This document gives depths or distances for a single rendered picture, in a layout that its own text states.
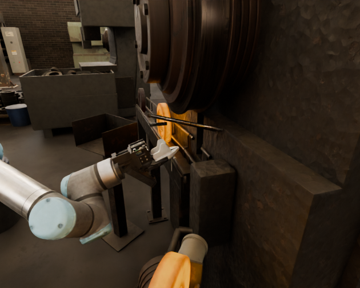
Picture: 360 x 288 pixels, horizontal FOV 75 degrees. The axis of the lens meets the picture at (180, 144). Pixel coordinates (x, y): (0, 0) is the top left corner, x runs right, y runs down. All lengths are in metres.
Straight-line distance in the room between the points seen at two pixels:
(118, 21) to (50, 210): 2.90
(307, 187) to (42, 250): 1.47
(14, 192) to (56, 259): 0.91
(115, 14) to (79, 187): 2.77
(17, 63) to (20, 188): 9.72
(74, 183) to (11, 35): 9.68
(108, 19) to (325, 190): 3.10
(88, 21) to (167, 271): 3.08
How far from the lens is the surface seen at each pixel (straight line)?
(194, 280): 0.50
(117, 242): 1.53
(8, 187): 0.73
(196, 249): 0.53
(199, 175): 0.56
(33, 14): 11.00
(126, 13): 3.35
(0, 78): 7.73
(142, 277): 0.73
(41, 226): 0.62
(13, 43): 10.32
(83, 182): 0.76
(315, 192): 0.42
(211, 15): 0.53
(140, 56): 0.79
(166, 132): 1.03
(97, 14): 3.28
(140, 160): 0.75
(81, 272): 1.46
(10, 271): 1.63
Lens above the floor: 1.08
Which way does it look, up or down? 24 degrees down
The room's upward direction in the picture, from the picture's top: straight up
